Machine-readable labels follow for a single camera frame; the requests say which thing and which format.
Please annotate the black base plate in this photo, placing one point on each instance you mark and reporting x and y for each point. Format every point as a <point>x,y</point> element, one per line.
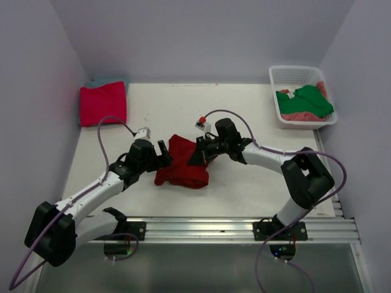
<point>136,229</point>
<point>264,228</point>

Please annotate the folded pink t shirt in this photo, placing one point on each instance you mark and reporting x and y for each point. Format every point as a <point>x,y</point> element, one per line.
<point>103,105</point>

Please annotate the dark red t shirt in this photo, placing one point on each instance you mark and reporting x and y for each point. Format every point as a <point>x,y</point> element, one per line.
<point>180,173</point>

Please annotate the aluminium mounting rail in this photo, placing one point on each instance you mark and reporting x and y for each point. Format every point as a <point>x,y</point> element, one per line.
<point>239,230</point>

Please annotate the salmon pink t shirt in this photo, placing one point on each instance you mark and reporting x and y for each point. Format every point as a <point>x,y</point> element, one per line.
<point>304,116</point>

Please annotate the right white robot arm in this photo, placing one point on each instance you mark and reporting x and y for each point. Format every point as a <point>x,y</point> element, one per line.
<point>306,177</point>

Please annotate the green t shirt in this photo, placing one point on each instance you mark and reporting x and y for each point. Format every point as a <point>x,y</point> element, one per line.
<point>307,99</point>

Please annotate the white plastic basket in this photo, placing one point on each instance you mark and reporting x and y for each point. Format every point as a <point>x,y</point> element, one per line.
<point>291,78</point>

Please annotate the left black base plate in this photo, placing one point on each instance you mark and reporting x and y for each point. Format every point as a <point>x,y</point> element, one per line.
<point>136,229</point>

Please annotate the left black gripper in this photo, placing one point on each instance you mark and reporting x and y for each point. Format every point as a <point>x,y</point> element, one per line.
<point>165,159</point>

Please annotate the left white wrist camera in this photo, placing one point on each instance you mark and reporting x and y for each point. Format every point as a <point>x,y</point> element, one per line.
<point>143,134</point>

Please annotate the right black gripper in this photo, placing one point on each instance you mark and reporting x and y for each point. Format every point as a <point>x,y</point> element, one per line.
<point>201,154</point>

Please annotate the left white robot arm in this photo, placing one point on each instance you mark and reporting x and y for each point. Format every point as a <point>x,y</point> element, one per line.
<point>56,230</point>

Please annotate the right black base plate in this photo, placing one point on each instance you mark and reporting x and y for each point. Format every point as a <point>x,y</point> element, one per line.
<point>264,228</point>

